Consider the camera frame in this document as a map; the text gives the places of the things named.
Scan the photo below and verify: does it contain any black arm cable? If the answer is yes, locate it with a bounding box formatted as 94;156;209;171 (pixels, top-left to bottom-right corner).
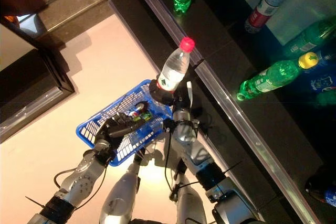
53;164;109;209
163;129;177;193

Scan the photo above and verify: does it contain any blue plastic shopping basket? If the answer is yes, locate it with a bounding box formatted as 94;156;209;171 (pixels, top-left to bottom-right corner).
76;79;174;167

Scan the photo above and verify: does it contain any white flat strap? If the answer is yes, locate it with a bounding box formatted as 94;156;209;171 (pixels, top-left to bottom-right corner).
186;81;194;108

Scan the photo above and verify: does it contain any dark cabinet silver trim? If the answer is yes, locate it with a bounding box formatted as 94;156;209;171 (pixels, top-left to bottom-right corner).
0;15;76;144

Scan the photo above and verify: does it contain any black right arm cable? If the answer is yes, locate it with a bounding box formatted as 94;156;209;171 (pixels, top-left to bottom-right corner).
163;129;177;193

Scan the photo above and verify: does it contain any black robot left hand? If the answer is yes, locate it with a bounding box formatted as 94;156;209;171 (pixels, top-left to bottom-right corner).
93;112;146;152

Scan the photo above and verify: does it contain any silver robot left leg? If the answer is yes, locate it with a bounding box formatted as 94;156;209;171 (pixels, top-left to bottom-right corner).
99;152;145;224

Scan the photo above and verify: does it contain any cola bottle blue label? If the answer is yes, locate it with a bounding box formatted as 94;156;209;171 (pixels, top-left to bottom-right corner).
127;100;151;120
304;172;336;208
314;47;336;68
309;68;336;94

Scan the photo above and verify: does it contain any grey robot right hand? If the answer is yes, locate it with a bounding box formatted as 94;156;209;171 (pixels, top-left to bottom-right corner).
148;78;194;109

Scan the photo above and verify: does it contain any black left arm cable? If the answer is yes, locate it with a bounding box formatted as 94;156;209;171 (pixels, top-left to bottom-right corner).
53;164;109;209

